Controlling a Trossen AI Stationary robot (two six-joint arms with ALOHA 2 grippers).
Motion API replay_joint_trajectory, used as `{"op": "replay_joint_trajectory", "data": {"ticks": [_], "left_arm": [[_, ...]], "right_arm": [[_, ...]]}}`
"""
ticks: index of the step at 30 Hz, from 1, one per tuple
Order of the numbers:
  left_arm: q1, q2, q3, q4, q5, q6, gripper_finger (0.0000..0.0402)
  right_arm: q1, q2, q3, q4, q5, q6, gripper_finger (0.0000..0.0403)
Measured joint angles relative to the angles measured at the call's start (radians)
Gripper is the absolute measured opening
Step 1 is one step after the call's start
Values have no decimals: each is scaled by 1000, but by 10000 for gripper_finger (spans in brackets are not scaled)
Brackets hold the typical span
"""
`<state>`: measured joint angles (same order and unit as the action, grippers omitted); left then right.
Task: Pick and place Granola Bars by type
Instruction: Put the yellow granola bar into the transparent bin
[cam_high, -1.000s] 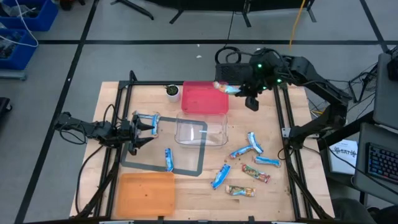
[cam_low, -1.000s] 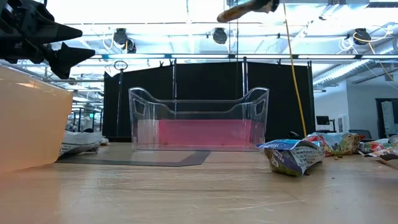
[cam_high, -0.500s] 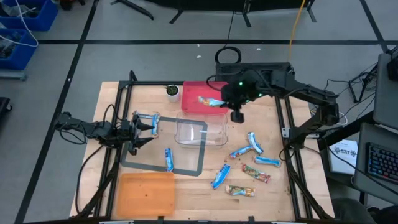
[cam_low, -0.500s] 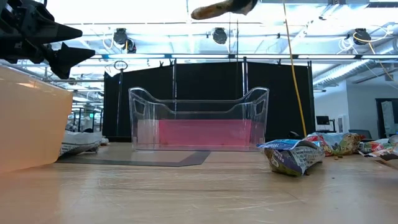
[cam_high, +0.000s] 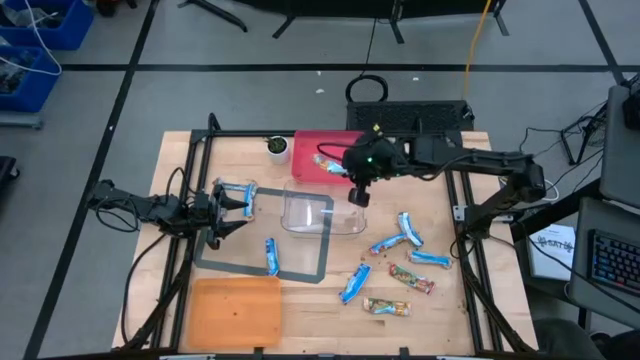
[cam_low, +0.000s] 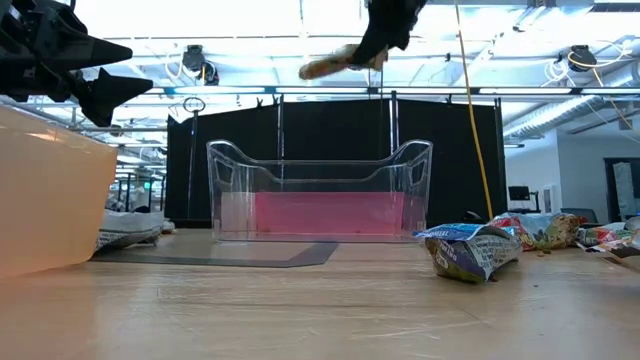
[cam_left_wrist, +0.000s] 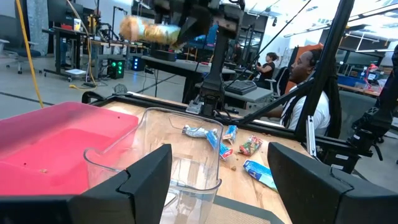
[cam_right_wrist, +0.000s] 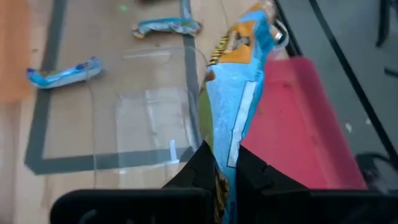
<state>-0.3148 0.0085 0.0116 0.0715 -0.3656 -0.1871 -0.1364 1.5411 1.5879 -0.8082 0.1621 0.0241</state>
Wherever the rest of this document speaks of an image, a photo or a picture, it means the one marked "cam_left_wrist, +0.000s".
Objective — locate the computer with blue lights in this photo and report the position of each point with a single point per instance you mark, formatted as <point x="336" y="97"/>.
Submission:
<point x="136" y="63"/>

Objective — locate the granola crumb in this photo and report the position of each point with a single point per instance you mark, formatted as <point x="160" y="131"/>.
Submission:
<point x="233" y="168"/>

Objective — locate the silver aluminium bracket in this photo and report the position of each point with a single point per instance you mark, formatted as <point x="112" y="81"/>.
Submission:
<point x="311" y="137"/>

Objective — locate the black keyboard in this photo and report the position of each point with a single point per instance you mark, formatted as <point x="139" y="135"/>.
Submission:
<point x="241" y="87"/>

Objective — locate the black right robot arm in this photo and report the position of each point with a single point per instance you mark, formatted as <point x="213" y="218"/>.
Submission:
<point x="214" y="81"/>

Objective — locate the blue red-ended granola bar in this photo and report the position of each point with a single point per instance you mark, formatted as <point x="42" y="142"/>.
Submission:
<point x="217" y="144"/>

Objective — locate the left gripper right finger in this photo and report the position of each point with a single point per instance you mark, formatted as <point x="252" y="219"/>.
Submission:
<point x="304" y="193"/>

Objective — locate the grey office chair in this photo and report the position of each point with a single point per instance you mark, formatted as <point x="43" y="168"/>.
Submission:
<point x="354" y="115"/>

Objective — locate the wooden workbench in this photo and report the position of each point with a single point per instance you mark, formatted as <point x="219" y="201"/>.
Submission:
<point x="109" y="43"/>

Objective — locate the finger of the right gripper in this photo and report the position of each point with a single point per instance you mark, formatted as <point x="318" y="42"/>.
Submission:
<point x="196" y="28"/>

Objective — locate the black monitor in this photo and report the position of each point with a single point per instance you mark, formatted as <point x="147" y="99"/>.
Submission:
<point x="62" y="11"/>

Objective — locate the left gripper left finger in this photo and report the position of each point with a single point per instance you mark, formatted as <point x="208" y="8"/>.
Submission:
<point x="146" y="193"/>

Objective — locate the person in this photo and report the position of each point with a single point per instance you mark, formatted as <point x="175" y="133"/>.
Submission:
<point x="323" y="112"/>
<point x="267" y="70"/>

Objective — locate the dark office chair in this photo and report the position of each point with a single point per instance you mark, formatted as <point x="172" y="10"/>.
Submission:
<point x="15" y="31"/>

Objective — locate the computer with green lights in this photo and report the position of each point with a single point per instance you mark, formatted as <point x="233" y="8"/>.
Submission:
<point x="115" y="68"/>

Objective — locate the grey desk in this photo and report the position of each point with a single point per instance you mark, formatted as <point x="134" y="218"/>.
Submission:
<point x="174" y="63"/>
<point x="258" y="95"/>

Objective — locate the silver and blue granola bar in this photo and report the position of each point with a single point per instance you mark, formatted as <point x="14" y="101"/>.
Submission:
<point x="196" y="132"/>

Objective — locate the black workbench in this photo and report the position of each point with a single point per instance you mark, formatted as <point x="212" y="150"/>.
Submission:
<point x="62" y="30"/>

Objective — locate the gold granola bar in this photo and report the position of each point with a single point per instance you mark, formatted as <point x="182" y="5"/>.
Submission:
<point x="146" y="31"/>

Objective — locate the blue and orange granola bar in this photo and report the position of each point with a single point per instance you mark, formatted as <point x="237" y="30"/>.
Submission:
<point x="230" y="133"/>

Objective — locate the red green chocolate chip bar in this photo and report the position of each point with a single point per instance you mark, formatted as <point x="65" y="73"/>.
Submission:
<point x="250" y="145"/>

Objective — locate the clear plastic bin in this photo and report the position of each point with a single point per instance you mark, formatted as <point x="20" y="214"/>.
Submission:
<point x="192" y="186"/>

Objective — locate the pink plastic bin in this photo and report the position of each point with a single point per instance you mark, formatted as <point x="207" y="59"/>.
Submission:
<point x="62" y="140"/>

